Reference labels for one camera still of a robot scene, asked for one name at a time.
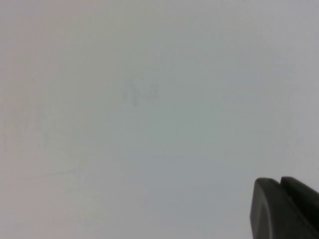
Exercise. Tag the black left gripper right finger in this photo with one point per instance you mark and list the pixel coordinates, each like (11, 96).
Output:
(301, 194)

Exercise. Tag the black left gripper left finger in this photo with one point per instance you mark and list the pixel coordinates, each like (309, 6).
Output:
(269, 211)

